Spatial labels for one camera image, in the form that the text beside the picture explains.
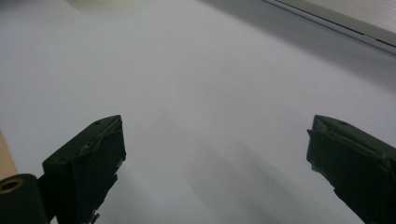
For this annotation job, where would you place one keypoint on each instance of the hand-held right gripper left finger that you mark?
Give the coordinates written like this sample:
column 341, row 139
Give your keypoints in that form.
column 84, row 174

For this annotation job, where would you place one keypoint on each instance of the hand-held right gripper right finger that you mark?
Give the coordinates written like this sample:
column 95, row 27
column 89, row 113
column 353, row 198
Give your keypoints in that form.
column 358, row 174

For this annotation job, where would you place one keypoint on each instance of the silver metal framed panel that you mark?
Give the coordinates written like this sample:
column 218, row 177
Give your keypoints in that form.
column 361, row 18

